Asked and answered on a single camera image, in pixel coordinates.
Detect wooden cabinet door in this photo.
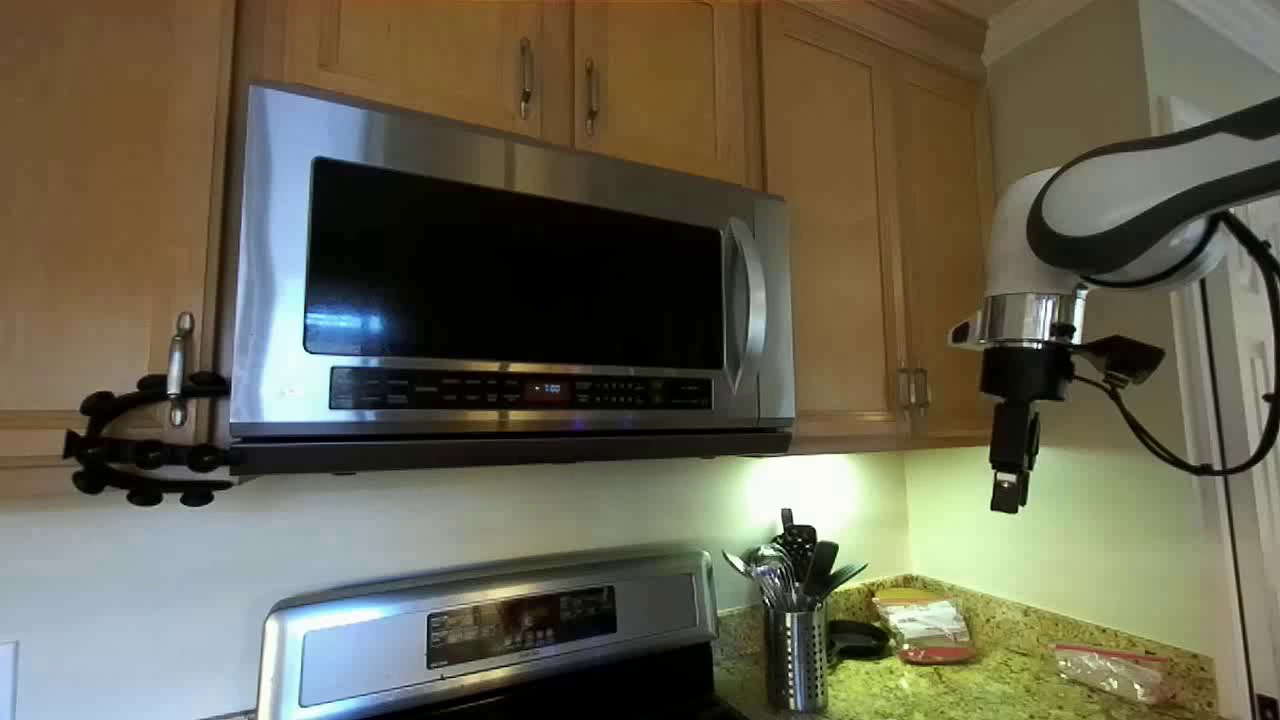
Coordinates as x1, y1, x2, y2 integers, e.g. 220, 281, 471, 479
284, 0, 547, 143
888, 62, 997, 441
0, 0, 237, 417
572, 0, 753, 187
760, 8, 909, 425

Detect microwave door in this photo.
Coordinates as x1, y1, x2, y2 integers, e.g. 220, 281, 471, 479
230, 84, 773, 439

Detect stainless steel microwave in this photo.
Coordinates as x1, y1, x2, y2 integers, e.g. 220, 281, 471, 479
226, 82, 797, 477

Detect clear plastic bag with food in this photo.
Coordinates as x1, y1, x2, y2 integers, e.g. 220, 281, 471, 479
871, 587, 978, 667

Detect bundle of kitchen utensils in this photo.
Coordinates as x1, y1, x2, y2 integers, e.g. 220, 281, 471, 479
721, 507, 870, 612

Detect clear zip bag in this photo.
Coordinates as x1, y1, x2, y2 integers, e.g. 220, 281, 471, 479
1051, 642, 1173, 707

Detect small black dish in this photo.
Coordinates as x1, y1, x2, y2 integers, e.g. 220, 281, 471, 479
827, 619, 892, 662

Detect perforated metal utensil holder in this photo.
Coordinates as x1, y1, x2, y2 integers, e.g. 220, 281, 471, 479
764, 598, 830, 714

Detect stainless steel stove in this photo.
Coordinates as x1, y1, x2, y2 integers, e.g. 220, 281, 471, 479
254, 544, 749, 720

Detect black flexible stand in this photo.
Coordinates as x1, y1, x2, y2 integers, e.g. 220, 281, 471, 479
62, 371, 237, 509

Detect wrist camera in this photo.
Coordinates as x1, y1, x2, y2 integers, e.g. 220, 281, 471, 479
1078, 335, 1167, 389

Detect wooden wall cabinets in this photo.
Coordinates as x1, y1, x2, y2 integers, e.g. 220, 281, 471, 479
0, 0, 1001, 503

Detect white door frame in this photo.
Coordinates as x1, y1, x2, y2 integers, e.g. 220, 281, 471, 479
1150, 92, 1280, 720

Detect microwave door handle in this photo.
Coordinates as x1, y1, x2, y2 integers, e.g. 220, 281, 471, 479
721, 216, 769, 397

